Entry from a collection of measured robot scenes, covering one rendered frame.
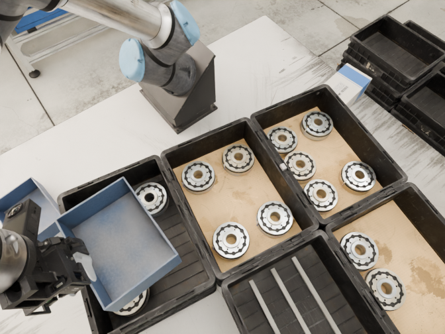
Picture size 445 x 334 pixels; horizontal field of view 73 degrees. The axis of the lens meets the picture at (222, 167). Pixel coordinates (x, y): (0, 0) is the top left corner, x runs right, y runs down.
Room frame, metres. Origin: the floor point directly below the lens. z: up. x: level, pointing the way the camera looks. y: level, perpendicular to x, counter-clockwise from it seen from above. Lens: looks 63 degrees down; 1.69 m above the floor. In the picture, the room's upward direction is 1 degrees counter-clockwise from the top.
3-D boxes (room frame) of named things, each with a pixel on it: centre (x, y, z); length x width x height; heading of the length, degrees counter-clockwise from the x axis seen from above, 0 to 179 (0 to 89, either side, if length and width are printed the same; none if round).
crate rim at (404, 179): (0.46, -0.30, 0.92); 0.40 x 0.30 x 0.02; 26
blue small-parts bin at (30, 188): (0.32, 0.64, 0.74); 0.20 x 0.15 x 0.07; 44
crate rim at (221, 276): (0.33, -0.03, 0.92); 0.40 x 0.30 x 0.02; 26
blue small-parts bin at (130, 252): (0.14, 0.20, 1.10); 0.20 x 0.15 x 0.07; 38
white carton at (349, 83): (0.82, -0.49, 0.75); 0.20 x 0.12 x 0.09; 134
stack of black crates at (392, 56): (1.27, -0.92, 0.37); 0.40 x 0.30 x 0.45; 37
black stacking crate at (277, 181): (0.33, -0.03, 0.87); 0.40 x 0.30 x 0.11; 26
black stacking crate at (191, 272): (0.20, 0.24, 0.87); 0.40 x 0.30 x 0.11; 26
